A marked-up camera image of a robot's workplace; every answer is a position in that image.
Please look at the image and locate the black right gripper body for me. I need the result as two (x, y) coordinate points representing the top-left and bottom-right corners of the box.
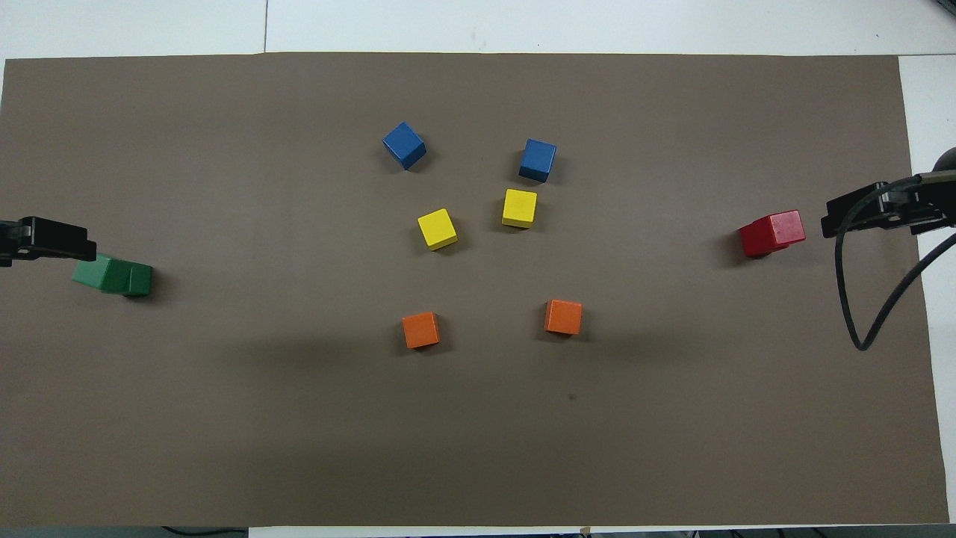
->
(889, 170), (956, 234)

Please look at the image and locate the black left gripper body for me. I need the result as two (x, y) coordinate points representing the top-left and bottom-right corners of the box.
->
(0, 220), (23, 268)

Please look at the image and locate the green wooden cube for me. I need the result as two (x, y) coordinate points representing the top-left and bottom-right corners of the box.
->
(123, 263), (153, 298)
(72, 254), (134, 294)

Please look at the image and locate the red wooden cube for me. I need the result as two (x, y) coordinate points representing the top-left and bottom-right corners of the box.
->
(739, 223), (774, 259)
(760, 210), (807, 247)

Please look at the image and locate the brown table mat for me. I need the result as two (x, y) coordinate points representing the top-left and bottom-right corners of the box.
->
(0, 52), (949, 528)

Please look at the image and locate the orange wooden cube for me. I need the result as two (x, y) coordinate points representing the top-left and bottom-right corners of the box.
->
(402, 311), (441, 350)
(544, 299), (583, 336)

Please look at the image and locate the blue wooden cube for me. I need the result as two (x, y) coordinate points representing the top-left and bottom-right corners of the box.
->
(382, 122), (427, 171)
(519, 138), (558, 184)

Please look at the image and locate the yellow wooden cube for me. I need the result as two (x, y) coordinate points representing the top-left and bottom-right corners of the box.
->
(502, 188), (538, 229)
(417, 208), (459, 252)

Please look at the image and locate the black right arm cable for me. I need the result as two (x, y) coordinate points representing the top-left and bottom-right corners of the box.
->
(834, 176), (956, 352)

